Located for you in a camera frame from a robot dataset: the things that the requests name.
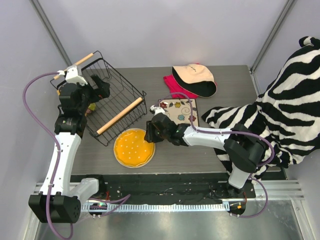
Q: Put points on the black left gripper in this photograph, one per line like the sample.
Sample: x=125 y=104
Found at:
x=94 y=88

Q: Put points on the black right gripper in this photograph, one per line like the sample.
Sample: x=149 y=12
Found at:
x=152 y=131

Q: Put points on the green dotted round plate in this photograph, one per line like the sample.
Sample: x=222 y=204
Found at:
x=92 y=107

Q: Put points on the orange dotted round plate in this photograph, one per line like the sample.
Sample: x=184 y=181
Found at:
x=120 y=162

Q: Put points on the cream flower square plate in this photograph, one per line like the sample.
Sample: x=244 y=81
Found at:
x=181 y=110

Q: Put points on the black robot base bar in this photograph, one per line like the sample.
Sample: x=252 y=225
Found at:
x=171 y=188

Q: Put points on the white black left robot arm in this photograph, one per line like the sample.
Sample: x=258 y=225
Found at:
x=56 y=202

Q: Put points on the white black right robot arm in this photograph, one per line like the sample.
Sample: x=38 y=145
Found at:
x=244 y=149

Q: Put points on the red folded cloth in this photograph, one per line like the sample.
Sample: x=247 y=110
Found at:
x=178 y=91

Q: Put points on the beige black bucket hat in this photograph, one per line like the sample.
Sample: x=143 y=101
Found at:
x=205 y=86

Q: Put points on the zebra striped blanket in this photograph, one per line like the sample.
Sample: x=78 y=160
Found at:
x=287 y=114

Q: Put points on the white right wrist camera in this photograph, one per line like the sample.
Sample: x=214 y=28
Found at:
x=154 y=109

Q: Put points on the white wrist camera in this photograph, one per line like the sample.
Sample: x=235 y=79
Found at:
x=154 y=109
x=72 y=75

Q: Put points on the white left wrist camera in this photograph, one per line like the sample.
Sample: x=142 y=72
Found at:
x=72 y=75

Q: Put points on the black wire dish rack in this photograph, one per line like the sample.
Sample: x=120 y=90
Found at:
x=115 y=114

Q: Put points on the grey slotted cable duct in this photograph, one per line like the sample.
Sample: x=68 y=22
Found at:
x=139 y=208

